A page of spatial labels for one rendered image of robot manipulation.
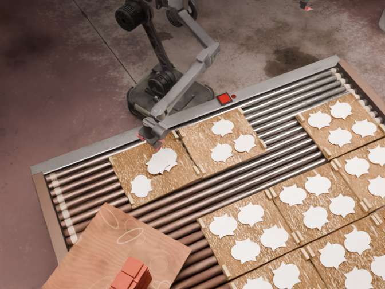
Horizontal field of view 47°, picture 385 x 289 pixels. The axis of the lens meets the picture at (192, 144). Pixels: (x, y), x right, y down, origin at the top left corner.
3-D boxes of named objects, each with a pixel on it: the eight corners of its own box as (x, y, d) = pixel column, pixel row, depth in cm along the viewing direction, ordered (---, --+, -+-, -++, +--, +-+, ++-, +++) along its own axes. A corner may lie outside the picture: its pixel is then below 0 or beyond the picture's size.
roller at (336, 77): (48, 185, 246) (46, 181, 242) (338, 75, 292) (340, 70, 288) (51, 192, 243) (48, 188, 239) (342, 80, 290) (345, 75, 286)
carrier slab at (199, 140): (177, 132, 261) (176, 130, 259) (238, 108, 271) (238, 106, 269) (203, 179, 243) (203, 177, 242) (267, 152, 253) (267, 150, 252)
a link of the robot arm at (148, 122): (147, 113, 211) (140, 121, 209) (158, 120, 209) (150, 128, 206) (148, 122, 217) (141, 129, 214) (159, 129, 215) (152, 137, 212)
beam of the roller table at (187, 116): (32, 171, 253) (29, 166, 248) (333, 60, 303) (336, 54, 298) (36, 183, 249) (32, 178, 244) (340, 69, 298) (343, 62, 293)
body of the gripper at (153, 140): (146, 127, 223) (145, 118, 217) (162, 137, 220) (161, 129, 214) (138, 135, 220) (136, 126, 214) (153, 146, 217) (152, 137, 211)
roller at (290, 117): (56, 207, 238) (54, 203, 234) (352, 90, 285) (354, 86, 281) (58, 215, 236) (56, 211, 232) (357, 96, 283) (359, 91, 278)
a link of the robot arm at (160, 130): (159, 113, 219) (156, 105, 212) (177, 125, 215) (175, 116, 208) (144, 131, 216) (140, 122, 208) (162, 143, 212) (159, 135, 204)
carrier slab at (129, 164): (108, 159, 250) (107, 157, 249) (173, 132, 261) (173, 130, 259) (133, 209, 233) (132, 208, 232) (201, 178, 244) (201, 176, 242)
